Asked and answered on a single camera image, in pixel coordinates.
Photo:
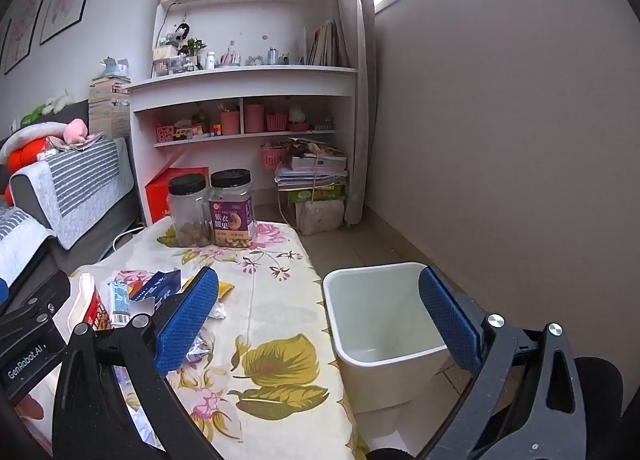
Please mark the white sack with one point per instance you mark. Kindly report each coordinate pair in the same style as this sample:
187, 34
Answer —
320, 217

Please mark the white plastic trash bin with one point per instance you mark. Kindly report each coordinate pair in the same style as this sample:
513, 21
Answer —
380, 310

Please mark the pink plush toy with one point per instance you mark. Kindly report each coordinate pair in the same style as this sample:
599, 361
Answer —
75, 130

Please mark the pink hanging basket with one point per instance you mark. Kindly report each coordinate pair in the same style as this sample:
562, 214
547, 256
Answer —
272, 158

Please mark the crumpled silver wrapper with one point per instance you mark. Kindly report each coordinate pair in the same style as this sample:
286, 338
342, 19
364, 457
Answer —
200, 346

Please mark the pink shelf basket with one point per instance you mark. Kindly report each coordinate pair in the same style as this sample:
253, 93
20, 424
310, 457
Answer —
276, 122

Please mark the yellow toy car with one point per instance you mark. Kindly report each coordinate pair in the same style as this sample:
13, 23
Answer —
182, 134

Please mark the puzzle cube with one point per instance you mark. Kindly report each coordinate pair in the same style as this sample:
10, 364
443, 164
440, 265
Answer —
215, 129

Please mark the clear storage box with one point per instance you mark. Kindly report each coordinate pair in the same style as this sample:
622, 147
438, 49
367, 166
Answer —
172, 64

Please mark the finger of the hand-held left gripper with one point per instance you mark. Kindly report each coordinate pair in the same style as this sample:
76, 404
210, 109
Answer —
37, 297

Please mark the green plush toy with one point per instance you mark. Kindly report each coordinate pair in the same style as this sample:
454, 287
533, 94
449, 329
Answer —
32, 114

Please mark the leaning thin books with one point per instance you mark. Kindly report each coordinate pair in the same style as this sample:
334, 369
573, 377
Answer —
327, 44

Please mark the yellow wrapper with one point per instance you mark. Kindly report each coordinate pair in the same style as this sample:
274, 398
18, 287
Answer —
226, 288

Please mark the white bottle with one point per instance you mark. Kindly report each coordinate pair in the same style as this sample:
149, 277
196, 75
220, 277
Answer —
211, 61

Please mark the purple label jar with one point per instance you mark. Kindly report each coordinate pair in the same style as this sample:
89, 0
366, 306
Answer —
231, 220

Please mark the red cardboard box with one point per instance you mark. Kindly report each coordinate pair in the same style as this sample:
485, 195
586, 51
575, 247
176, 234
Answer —
157, 195

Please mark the pile of papers and booklets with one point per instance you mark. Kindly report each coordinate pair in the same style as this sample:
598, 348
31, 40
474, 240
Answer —
310, 167

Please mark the small potted plant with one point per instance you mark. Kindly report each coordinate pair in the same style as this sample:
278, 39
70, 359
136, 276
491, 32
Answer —
192, 47

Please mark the floral tablecloth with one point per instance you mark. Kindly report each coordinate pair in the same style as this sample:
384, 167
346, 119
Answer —
280, 300

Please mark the blue snack packet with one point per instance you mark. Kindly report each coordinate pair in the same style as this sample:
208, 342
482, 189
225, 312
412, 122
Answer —
160, 285

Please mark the white plush toy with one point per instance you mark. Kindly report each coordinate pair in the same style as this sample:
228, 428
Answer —
59, 100

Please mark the papers on sofa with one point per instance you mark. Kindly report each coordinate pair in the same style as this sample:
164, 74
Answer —
75, 145

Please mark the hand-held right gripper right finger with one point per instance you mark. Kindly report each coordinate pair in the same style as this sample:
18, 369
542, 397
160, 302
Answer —
450, 325

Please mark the striped quilted armrest cover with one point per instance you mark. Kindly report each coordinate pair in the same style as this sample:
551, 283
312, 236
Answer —
75, 179

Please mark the light blue stick wrapper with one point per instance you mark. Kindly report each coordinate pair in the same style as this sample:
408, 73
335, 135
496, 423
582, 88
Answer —
119, 305

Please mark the clear jar with black lid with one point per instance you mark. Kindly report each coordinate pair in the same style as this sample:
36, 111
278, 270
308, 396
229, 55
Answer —
187, 220

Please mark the grey sofa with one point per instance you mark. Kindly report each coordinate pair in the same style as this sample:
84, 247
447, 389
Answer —
95, 240

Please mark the red orange cushion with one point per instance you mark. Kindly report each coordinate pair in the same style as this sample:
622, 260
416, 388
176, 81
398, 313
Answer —
22, 158

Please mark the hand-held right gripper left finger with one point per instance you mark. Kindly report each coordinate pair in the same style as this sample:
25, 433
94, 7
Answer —
187, 322

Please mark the blue tissue box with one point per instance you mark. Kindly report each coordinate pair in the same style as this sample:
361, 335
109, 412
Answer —
116, 69

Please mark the striped quilted seat cover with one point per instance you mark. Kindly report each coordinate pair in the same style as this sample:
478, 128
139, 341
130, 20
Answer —
20, 245

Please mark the small cream plush toy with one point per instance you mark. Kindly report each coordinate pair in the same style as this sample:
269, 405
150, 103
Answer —
297, 114

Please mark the white pillow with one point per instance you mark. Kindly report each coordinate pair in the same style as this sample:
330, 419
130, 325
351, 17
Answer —
30, 134

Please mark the grey curtain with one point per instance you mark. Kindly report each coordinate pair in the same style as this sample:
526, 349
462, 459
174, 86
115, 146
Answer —
357, 89

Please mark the green cardboard box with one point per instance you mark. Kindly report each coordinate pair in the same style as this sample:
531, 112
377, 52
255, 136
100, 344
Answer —
320, 194

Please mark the red instant noodle cup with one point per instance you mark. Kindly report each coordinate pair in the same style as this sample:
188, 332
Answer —
90, 305

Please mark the white bookshelf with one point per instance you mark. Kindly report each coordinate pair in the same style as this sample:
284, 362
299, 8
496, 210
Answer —
240, 82

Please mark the small pink grid basket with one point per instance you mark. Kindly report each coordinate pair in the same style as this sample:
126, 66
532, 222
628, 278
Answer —
165, 133

